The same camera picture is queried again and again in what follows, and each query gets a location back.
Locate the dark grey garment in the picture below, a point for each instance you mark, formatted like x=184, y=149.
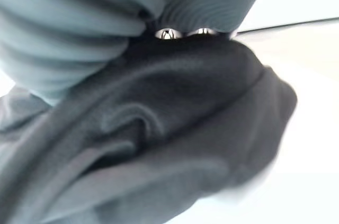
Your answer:
x=164, y=128

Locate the white bed sheet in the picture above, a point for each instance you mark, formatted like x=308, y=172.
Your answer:
x=312, y=81

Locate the right robot hand black cloth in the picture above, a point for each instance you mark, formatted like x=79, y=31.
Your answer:
x=79, y=22

